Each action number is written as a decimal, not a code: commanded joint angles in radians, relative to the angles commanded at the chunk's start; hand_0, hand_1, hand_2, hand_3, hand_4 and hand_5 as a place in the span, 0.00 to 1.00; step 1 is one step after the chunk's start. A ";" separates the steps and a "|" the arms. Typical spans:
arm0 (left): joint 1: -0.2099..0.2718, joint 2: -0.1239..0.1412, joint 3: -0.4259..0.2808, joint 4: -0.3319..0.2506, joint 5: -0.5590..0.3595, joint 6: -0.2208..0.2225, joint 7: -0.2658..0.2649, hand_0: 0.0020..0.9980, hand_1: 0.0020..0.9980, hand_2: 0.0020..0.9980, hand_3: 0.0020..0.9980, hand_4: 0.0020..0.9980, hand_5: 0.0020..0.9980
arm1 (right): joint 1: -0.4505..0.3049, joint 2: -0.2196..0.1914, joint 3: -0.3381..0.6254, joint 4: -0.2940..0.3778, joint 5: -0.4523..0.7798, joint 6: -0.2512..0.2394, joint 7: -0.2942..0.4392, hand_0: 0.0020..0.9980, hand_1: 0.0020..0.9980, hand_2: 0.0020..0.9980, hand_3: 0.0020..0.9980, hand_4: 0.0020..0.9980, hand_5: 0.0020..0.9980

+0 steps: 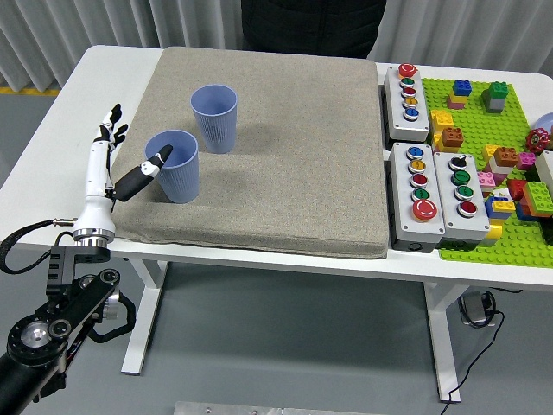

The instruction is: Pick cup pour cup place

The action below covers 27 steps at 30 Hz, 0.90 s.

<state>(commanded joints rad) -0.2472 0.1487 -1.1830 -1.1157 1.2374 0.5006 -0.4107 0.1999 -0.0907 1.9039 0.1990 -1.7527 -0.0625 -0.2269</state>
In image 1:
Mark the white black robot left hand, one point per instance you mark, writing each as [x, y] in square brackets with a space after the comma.
[96, 194]

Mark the blue ribbed plastic cup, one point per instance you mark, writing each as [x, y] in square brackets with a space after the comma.
[181, 181]
[216, 129]

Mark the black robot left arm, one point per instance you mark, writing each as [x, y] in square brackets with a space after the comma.
[26, 367]

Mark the yellow black floor tape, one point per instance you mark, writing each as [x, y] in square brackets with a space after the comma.
[49, 92]

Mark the white table leg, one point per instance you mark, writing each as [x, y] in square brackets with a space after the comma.
[144, 311]
[443, 337]

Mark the white pleated curtain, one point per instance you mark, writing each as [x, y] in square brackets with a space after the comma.
[65, 26]

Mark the grey-brown cushion mat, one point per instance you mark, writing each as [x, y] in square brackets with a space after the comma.
[302, 173]

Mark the person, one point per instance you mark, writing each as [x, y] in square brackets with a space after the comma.
[311, 26]

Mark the grey five-button control box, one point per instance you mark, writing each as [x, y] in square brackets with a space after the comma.
[397, 123]
[406, 225]

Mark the orange toy brick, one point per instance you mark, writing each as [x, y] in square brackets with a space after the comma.
[452, 137]
[506, 155]

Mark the pink toy brick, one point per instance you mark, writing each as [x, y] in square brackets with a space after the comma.
[455, 106]
[526, 161]
[486, 178]

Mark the green studded baseplate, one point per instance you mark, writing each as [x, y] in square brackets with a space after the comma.
[475, 125]

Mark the grey power adapter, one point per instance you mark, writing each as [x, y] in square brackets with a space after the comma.
[473, 308]

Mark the white toy brick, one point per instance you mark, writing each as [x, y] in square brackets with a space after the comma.
[497, 167]

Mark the blue and yellow toy brick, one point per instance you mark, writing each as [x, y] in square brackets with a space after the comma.
[501, 206]

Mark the grey toy brick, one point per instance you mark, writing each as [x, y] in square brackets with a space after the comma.
[497, 106]

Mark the red toy brick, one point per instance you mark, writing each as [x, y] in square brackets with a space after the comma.
[516, 189]

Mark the large green toy brick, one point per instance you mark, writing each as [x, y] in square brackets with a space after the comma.
[538, 194]

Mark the red valve handwheel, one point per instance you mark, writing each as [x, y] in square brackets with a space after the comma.
[537, 140]

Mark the white box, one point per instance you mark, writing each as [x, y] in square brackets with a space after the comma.
[545, 170]

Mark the lavender bowl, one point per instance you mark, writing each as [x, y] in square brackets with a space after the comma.
[546, 123]

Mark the grey box with selector switch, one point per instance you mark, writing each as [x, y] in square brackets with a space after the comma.
[473, 227]

